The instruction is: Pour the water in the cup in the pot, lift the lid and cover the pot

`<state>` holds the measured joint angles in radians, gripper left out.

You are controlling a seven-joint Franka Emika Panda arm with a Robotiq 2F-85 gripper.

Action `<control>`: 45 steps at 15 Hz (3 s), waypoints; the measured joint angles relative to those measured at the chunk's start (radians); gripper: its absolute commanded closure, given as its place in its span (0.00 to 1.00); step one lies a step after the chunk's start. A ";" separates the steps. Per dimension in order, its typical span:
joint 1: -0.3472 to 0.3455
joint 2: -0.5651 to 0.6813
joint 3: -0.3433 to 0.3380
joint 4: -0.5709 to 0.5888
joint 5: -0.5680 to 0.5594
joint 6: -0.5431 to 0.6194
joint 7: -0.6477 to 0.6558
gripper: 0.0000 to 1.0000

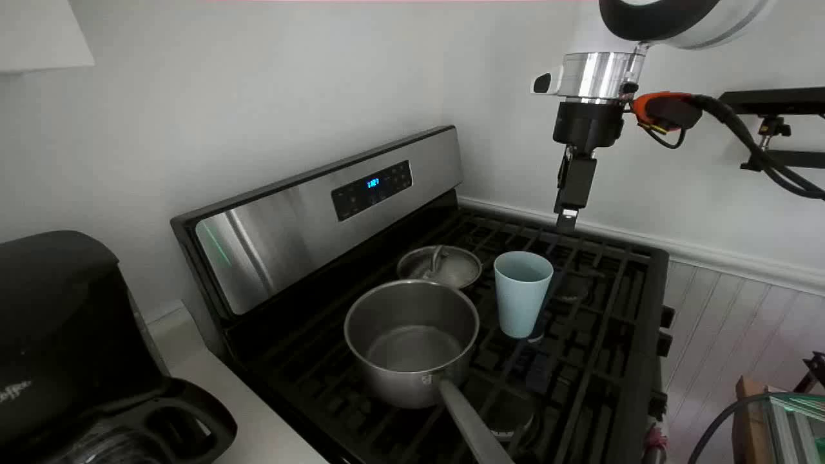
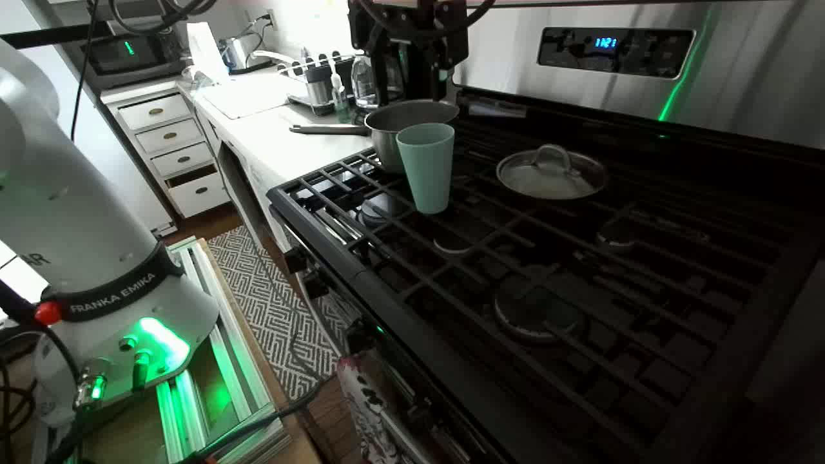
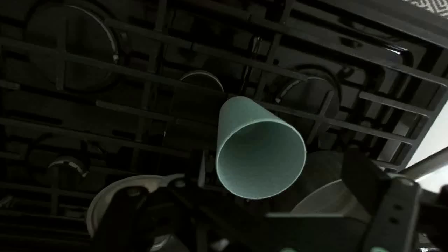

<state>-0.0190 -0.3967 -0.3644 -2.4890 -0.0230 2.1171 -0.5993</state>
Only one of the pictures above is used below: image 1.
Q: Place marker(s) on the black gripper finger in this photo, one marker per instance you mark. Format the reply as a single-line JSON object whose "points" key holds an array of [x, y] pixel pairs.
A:
{"points": [[578, 182]]}

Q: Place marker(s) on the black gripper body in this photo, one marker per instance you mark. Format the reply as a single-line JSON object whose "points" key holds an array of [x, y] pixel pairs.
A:
{"points": [[588, 125]]}

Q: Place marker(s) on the light blue plastic cup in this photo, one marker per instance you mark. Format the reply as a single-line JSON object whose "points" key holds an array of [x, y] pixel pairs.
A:
{"points": [[520, 304]]}

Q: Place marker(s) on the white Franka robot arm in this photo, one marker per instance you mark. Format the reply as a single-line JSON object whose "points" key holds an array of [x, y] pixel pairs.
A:
{"points": [[688, 22]]}

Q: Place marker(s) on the black stove knob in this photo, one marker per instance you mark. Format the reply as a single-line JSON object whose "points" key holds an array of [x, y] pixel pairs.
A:
{"points": [[659, 402], [663, 345], [666, 314]]}

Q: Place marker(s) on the black stove control panel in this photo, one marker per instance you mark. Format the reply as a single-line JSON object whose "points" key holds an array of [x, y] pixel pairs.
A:
{"points": [[372, 188]]}

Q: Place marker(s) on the wooden block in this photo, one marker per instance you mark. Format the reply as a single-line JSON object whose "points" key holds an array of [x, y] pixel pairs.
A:
{"points": [[751, 421]]}

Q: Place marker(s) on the stainless steel gas stove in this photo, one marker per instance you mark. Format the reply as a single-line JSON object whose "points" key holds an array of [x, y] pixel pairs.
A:
{"points": [[286, 233]]}

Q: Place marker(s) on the black coffee maker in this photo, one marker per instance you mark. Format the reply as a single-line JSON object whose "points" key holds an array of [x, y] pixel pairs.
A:
{"points": [[69, 344]]}

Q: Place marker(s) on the black camera stand boom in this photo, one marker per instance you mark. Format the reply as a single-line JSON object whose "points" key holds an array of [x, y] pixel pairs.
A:
{"points": [[774, 102]]}

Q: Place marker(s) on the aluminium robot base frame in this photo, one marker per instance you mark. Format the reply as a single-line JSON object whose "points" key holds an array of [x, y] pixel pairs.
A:
{"points": [[800, 429]]}

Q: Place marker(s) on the white wall cabinet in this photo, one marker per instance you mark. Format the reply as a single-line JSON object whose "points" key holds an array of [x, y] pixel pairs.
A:
{"points": [[42, 29]]}

